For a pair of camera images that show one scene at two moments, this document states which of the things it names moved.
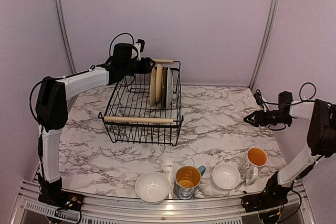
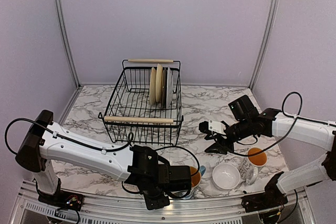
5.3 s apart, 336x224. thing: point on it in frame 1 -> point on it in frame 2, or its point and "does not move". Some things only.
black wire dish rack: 146,108 does not move
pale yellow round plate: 159,81 does not move
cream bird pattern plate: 153,86 does not move
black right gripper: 259,118 -> 221,146
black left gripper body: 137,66 -> 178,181
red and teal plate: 169,88 does not move
